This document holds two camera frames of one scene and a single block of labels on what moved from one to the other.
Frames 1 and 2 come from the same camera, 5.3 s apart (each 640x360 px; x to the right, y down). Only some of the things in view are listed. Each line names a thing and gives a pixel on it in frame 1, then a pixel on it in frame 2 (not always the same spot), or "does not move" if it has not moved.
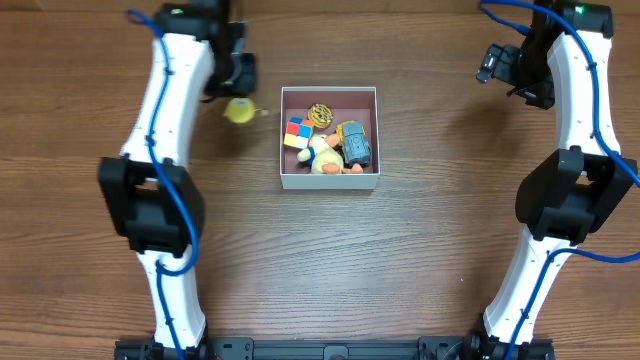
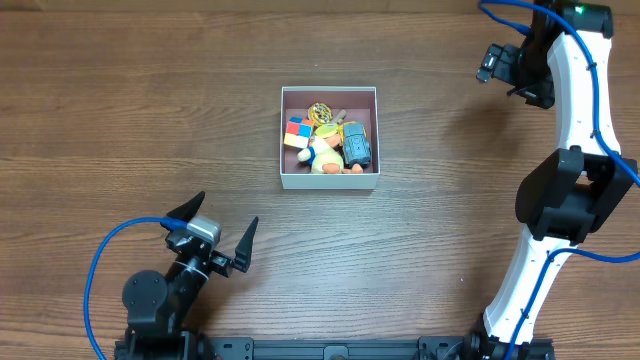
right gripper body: x=536 y=93 does not move
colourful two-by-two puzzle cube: x=298 y=132 does not move
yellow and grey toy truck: x=353 y=144 does not move
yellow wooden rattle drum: x=241 y=110 → x=339 y=120
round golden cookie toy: x=321 y=115 does not move
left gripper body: x=239 y=86 → x=211 y=258
